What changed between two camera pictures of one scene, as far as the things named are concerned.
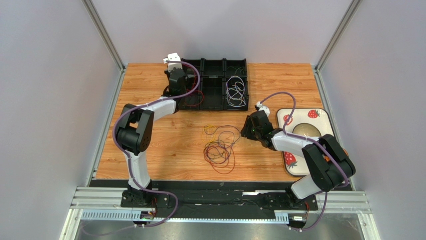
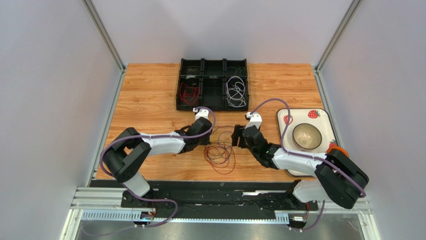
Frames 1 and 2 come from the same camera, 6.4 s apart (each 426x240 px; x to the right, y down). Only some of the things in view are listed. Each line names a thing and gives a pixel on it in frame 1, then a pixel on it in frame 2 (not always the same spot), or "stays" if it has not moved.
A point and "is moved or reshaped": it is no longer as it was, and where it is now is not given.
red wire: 192,88 is moved or reshaped
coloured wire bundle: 219,152 stays
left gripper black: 167,73 -> 207,141
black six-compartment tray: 223,85 stays
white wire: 235,89 stays
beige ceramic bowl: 307,130 stays
